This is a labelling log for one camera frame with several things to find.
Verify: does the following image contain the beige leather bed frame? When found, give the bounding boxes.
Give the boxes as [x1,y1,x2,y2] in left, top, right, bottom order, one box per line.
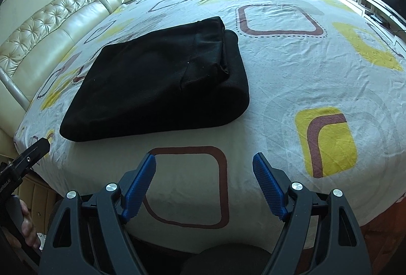
[0,127,59,233]

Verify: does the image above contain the white television cabinet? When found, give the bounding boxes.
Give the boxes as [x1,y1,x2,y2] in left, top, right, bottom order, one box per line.
[338,0,406,42]

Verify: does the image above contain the beige tufted leather headboard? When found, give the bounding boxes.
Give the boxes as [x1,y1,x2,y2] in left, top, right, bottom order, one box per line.
[0,0,123,112]

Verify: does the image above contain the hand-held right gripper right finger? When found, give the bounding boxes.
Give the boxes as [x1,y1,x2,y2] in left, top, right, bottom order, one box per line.
[252,152,372,275]

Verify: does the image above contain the person's left hand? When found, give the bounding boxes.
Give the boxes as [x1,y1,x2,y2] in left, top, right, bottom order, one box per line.
[20,200,42,249]

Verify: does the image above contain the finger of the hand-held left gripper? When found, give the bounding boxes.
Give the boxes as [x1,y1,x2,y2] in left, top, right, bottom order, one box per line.
[12,137,51,174]

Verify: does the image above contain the bed with patterned sheet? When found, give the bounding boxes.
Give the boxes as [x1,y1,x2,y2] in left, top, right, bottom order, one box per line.
[14,0,406,229]

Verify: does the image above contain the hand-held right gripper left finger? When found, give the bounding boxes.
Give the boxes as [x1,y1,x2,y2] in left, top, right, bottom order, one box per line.
[40,153,157,275]

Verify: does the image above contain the black pants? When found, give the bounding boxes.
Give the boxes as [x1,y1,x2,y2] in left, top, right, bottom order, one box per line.
[59,16,251,143]

